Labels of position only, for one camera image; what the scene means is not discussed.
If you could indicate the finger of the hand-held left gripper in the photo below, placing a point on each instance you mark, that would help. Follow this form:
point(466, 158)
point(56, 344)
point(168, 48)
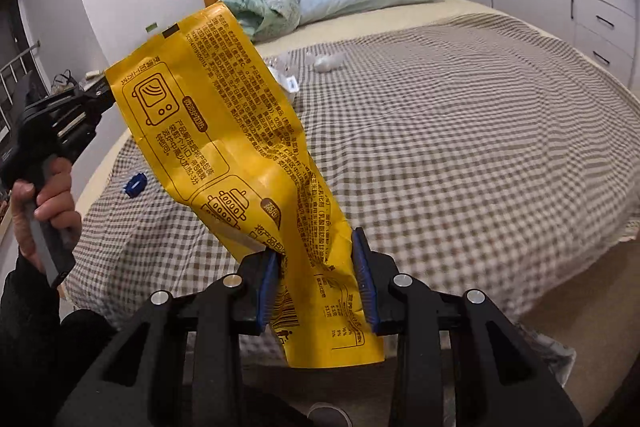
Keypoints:
point(82, 93)
point(87, 119)

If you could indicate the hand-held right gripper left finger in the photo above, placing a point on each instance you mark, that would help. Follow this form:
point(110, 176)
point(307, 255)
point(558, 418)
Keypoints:
point(267, 292)

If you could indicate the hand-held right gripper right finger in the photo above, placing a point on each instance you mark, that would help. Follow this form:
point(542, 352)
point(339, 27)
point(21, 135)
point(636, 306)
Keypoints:
point(362, 292)

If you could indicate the blue round cap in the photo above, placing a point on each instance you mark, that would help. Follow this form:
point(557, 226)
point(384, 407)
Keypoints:
point(135, 185)

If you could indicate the yellow printed snack wrapper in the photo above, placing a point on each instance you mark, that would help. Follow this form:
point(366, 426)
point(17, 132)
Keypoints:
point(210, 107)

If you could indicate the person's left forearm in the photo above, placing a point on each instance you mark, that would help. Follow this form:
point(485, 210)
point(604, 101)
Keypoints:
point(25, 347)

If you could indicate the person's left hand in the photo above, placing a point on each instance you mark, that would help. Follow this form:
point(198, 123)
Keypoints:
point(55, 202)

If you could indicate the black metal bedside rack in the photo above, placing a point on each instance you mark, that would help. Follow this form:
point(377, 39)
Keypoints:
point(67, 82)

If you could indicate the grey metal railing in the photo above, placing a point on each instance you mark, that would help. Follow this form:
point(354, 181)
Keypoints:
point(15, 77)

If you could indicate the checkered bed blanket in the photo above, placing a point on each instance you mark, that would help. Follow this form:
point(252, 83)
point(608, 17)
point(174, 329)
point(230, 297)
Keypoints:
point(450, 147)

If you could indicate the green quilted blanket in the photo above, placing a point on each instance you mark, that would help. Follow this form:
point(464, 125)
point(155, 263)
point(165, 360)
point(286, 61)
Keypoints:
point(265, 7)

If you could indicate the crumpled white tissue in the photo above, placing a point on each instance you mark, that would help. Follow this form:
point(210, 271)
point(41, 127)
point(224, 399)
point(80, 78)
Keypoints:
point(327, 63)

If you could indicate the beige bed sheet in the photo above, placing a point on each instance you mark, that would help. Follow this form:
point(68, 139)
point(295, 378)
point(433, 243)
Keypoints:
point(380, 14)

